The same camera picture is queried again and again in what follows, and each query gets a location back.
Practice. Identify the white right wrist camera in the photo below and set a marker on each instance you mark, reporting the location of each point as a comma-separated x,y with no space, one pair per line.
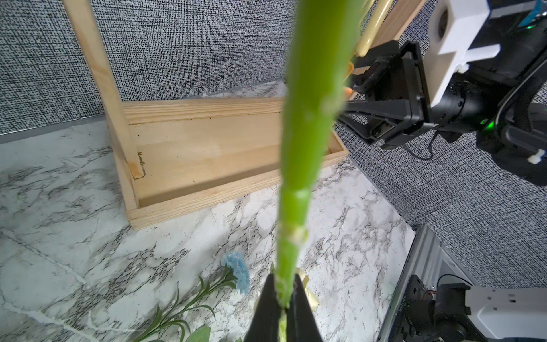
453,27

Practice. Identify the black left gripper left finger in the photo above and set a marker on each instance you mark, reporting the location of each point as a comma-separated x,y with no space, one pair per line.
265,322

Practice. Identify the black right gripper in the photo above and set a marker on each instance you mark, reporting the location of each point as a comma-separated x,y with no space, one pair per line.
397,107

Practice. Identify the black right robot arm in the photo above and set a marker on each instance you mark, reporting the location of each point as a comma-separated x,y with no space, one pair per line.
485,60

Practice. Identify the yellow clip hanger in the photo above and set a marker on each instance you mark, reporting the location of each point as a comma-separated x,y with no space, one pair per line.
373,25

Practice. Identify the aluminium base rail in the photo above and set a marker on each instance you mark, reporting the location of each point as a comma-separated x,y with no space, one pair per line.
429,263

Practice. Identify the cream white rose stem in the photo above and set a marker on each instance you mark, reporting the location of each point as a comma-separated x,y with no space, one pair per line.
323,44

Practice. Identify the blue carnation stem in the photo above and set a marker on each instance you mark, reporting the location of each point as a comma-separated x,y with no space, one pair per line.
234,274

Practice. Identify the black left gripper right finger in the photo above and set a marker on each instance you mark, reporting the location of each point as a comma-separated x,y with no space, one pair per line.
300,323

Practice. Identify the wooden clothes rack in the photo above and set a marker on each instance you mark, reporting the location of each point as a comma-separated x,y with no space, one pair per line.
180,156

